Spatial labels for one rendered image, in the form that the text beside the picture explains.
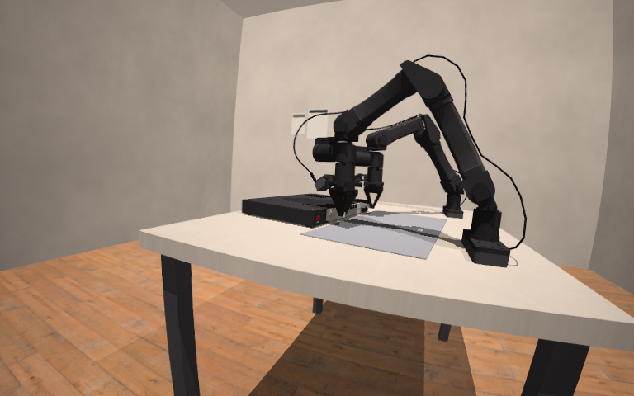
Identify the grey flat mat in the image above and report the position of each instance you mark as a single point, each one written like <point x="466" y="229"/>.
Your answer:
<point x="410" y="235"/>

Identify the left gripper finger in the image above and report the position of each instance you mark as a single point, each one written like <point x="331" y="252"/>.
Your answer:
<point x="352" y="198"/>
<point x="346" y="196"/>

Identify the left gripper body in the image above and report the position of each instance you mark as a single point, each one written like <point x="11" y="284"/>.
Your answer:
<point x="342" y="174"/>

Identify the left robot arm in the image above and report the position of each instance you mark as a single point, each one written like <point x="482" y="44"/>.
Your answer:
<point x="477" y="183"/>

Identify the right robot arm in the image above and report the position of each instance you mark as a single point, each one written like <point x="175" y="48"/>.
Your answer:
<point x="430" y="141"/>

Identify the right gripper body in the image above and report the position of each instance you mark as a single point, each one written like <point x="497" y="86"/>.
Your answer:
<point x="373" y="175"/>

